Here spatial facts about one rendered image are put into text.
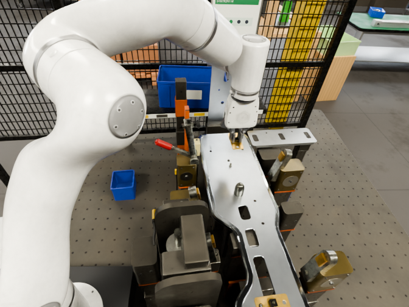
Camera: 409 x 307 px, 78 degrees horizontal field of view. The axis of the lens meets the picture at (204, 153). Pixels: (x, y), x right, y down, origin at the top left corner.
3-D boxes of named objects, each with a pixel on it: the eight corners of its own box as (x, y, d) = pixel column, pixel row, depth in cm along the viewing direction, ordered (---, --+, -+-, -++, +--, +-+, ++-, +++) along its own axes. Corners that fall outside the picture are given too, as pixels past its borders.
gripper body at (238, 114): (230, 99, 70) (225, 131, 77) (265, 98, 71) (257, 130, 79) (224, 86, 75) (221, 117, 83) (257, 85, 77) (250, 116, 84)
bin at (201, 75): (224, 109, 117) (227, 83, 108) (158, 107, 115) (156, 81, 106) (221, 91, 129) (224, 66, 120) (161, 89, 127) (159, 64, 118)
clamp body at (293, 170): (286, 222, 113) (313, 170, 89) (261, 225, 111) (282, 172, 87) (281, 210, 117) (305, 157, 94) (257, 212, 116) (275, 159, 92)
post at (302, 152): (293, 183, 130) (313, 140, 110) (284, 183, 129) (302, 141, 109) (290, 175, 133) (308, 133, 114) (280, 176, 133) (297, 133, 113)
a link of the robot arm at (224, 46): (143, 33, 51) (216, 70, 77) (201, 56, 44) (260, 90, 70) (159, -14, 49) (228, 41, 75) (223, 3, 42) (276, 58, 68)
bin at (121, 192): (136, 199, 117) (133, 187, 111) (114, 201, 116) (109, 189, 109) (137, 181, 125) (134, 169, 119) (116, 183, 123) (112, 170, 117)
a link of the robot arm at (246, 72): (222, 84, 72) (249, 96, 67) (227, 35, 62) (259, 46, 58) (239, 75, 76) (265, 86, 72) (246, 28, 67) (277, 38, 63)
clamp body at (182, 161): (195, 221, 111) (197, 165, 87) (172, 223, 110) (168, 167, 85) (193, 208, 116) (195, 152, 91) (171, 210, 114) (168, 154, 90)
